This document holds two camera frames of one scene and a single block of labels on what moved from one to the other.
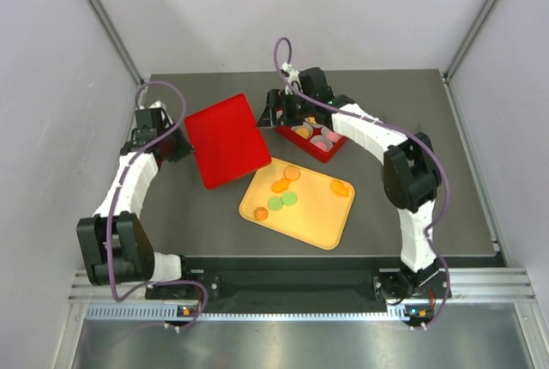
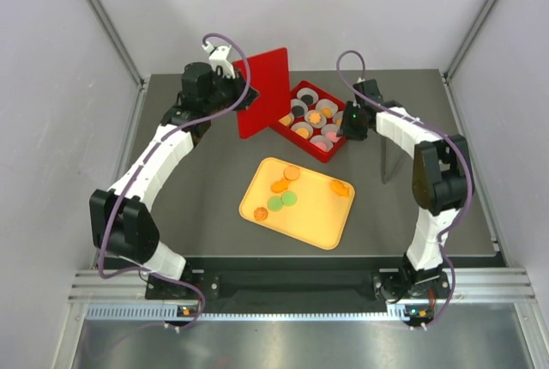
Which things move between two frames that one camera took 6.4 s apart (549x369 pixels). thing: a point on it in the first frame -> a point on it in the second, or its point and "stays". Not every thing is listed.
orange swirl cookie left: x=261 y=214 stays
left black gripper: x=184 y=149 -> x=238 y=84
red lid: x=227 y=142 -> x=269 y=75
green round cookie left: x=274 y=203 stays
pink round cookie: x=322 y=145 stays
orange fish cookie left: x=280 y=185 stays
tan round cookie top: x=292 y=172 stays
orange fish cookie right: x=340 y=189 stays
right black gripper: x=268 y=117 -> x=346 y=130
